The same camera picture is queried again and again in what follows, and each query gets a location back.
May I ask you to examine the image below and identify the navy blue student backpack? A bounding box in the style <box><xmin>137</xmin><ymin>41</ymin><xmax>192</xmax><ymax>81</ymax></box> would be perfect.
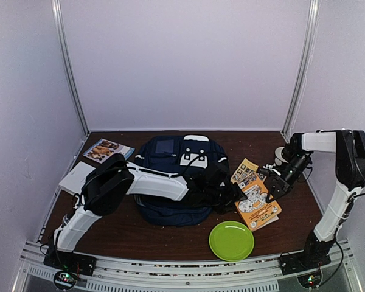
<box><xmin>133</xmin><ymin>134</ymin><xmax>229</xmax><ymax>227</ymax></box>

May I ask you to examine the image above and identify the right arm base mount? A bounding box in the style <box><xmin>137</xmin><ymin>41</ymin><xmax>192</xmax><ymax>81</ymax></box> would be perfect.
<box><xmin>279</xmin><ymin>252</ymin><xmax>331</xmax><ymax>290</ymax></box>

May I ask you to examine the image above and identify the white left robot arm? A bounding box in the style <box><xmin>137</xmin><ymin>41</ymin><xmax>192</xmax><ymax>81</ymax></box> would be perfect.
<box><xmin>49</xmin><ymin>154</ymin><xmax>246</xmax><ymax>270</ymax></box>

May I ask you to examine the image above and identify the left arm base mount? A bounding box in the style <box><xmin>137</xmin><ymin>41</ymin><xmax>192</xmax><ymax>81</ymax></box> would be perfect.
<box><xmin>43</xmin><ymin>252</ymin><xmax>97</xmax><ymax>290</ymax></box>

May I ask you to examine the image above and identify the green plastic plate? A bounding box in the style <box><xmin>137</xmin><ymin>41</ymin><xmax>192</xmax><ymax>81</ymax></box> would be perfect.
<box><xmin>209</xmin><ymin>221</ymin><xmax>255</xmax><ymax>262</ymax></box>

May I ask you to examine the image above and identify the yellow portrait grid booklet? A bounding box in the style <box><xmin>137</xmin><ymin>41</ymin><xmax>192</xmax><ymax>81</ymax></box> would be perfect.
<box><xmin>231</xmin><ymin>158</ymin><xmax>266</xmax><ymax>184</ymax></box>

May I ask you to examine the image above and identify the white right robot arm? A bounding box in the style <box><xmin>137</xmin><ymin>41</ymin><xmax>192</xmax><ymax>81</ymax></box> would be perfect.
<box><xmin>258</xmin><ymin>129</ymin><xmax>365</xmax><ymax>274</ymax></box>

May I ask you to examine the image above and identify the aluminium frame post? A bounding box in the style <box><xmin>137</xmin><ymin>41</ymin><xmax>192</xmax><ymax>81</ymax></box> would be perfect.
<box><xmin>282</xmin><ymin>0</ymin><xmax>320</xmax><ymax>140</ymax></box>
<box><xmin>51</xmin><ymin>0</ymin><xmax>90</xmax><ymax>135</ymax></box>

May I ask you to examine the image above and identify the orange cartoon booklet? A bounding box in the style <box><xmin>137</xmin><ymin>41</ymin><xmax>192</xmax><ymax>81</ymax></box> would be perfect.
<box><xmin>235</xmin><ymin>177</ymin><xmax>282</xmax><ymax>232</ymax></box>

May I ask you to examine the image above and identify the white and black bowl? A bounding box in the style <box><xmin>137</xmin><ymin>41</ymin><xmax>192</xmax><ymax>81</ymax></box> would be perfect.
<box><xmin>274</xmin><ymin>147</ymin><xmax>288</xmax><ymax>166</ymax></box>

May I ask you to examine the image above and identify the front aluminium rail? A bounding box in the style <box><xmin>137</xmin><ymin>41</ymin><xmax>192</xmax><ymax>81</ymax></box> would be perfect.
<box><xmin>13</xmin><ymin>240</ymin><xmax>364</xmax><ymax>292</ymax></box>

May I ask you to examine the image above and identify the left aluminium frame post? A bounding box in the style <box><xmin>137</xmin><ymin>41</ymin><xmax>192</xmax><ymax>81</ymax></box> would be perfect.
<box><xmin>51</xmin><ymin>0</ymin><xmax>90</xmax><ymax>135</ymax></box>

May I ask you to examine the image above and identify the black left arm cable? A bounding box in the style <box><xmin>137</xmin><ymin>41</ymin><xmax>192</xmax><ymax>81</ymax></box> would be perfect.
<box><xmin>72</xmin><ymin>150</ymin><xmax>210</xmax><ymax>207</ymax></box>

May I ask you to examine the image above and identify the dog cover workbook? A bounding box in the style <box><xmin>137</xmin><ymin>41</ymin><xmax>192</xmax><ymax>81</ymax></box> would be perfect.
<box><xmin>83</xmin><ymin>139</ymin><xmax>135</xmax><ymax>164</ymax></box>

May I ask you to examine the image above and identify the white paperback book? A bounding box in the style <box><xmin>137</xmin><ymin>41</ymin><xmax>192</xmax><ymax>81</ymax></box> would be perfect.
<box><xmin>58</xmin><ymin>162</ymin><xmax>96</xmax><ymax>195</ymax></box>

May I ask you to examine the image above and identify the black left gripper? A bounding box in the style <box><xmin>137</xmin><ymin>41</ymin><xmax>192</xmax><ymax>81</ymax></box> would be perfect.
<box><xmin>204</xmin><ymin>181</ymin><xmax>248</xmax><ymax>214</ymax></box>

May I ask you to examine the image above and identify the right aluminium frame post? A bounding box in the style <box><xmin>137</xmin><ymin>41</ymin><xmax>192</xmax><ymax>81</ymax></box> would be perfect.
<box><xmin>282</xmin><ymin>0</ymin><xmax>320</xmax><ymax>140</ymax></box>

